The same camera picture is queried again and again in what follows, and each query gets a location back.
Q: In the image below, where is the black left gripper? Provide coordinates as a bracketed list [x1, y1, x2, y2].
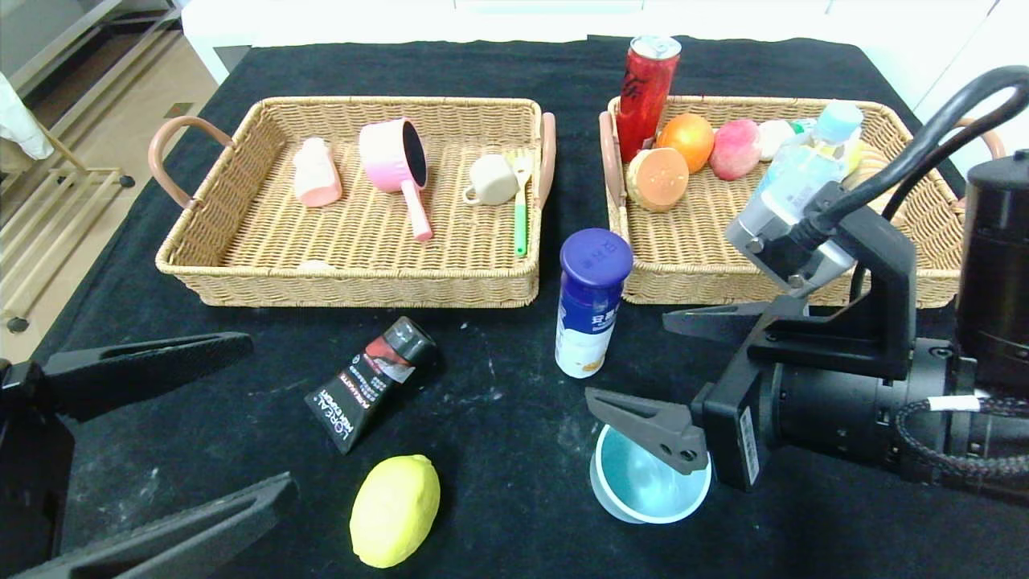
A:
[0, 331, 300, 579]

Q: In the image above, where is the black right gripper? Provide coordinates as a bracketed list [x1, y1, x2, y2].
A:
[584, 294, 934, 493]

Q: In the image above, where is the white bottle with blue cap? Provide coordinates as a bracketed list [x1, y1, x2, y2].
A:
[555, 228, 633, 380]

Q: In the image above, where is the teal plastic cup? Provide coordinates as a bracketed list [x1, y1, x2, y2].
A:
[589, 424, 713, 525]

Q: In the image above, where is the brown round bread bun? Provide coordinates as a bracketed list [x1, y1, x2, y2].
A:
[626, 147, 691, 213]

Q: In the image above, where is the clear water bottle teal label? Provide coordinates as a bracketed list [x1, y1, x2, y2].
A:
[754, 101, 865, 234]

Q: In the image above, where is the wicker basket holding food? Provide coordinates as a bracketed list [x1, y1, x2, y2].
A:
[599, 95, 1006, 309]

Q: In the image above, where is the small white toy food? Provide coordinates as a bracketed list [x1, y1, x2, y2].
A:
[758, 119, 814, 162]

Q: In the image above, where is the wicker basket holding kitchen toys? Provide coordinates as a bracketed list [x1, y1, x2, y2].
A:
[148, 96, 557, 309]

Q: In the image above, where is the black face wash tube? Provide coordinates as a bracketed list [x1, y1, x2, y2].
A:
[304, 316, 439, 456]

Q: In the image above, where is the yellow lemon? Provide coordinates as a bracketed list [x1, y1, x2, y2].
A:
[349, 454, 441, 569]

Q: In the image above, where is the pink peach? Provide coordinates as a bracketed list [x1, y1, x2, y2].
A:
[709, 118, 764, 181]

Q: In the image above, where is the orange fruit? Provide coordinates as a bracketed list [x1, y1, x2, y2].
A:
[655, 113, 715, 174]

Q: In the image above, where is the wooden rack with casters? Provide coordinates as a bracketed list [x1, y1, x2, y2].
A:
[0, 121, 133, 335]

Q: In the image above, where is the small cream mug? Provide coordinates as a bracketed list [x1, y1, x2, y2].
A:
[463, 154, 519, 207]

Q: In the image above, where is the striped cream croissant bread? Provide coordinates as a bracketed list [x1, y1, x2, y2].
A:
[844, 141, 895, 194]

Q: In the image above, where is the red soda can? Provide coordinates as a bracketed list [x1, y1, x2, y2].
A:
[616, 35, 683, 164]

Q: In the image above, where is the small pink bottle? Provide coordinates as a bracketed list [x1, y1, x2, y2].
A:
[291, 137, 343, 208]

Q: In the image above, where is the pink toy saucepan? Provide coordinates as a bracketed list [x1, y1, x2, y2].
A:
[359, 117, 433, 242]

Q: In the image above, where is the white hanging cloth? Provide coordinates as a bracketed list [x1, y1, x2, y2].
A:
[0, 72, 53, 160]

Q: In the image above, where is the grey shelf unit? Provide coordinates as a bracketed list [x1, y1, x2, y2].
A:
[0, 0, 186, 101]

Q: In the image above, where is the white desk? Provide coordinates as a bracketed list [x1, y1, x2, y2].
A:
[181, 0, 998, 85]

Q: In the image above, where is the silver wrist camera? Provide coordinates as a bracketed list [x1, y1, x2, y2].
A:
[725, 181, 857, 298]

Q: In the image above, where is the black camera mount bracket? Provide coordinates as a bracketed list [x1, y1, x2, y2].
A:
[748, 205, 919, 380]

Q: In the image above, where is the black braided cable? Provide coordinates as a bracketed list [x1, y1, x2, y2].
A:
[895, 394, 1029, 481]

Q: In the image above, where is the thick black camera cable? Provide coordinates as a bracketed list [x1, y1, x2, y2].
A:
[792, 66, 1029, 242]

